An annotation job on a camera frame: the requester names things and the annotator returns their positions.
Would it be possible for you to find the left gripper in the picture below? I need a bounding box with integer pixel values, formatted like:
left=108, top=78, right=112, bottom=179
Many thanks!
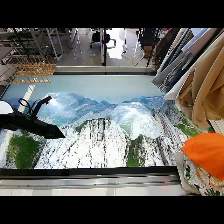
left=14, top=112, right=52, bottom=139

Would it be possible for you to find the grey garment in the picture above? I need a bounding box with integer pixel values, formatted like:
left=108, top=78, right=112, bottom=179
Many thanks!
left=151, top=49, right=195, bottom=94

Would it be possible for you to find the white floral garment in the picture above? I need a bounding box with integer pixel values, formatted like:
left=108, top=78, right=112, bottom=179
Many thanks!
left=175, top=151, right=224, bottom=197

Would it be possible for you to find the beige garment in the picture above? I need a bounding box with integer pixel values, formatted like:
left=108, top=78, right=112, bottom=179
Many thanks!
left=174, top=35, right=224, bottom=132

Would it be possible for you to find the orange garment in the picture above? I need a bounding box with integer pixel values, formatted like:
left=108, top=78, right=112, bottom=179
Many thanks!
left=181, top=132, right=224, bottom=181

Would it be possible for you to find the black cable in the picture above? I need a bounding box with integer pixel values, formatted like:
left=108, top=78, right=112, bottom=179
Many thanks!
left=17, top=97, right=34, bottom=116

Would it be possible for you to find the silver frame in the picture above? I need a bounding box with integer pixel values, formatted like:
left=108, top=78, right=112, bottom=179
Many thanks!
left=0, top=174, right=183, bottom=197

